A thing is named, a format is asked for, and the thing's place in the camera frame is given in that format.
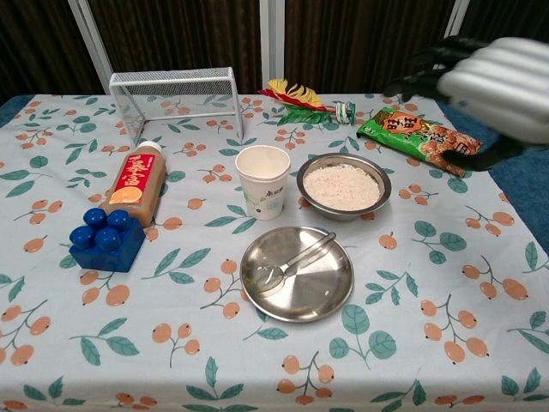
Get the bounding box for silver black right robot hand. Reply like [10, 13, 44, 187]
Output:
[383, 36, 549, 175]

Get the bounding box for metal spoon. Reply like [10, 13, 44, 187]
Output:
[252, 231, 338, 298]

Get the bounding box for white rice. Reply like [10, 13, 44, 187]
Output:
[303, 165, 381, 212]

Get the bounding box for steel bowl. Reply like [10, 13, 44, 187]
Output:
[296, 152, 392, 223]

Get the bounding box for white paper cup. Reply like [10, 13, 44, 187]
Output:
[234, 145, 292, 221]

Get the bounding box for green snack bag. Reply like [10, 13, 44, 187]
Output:
[356, 106, 482, 178]

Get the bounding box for colourful feather shuttlecock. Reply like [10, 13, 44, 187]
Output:
[256, 78, 357, 129]

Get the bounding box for round steel plate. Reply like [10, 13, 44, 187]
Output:
[238, 226, 356, 324]

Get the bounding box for brown drink bottle red label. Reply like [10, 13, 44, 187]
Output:
[98, 140, 171, 228]

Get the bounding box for blue toy building block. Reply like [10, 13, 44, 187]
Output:
[69, 208, 147, 273]

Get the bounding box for floral printed tablecloth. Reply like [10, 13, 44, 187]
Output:
[0, 92, 549, 412]

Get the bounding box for white wire mesh rack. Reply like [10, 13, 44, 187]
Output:
[107, 66, 244, 147]

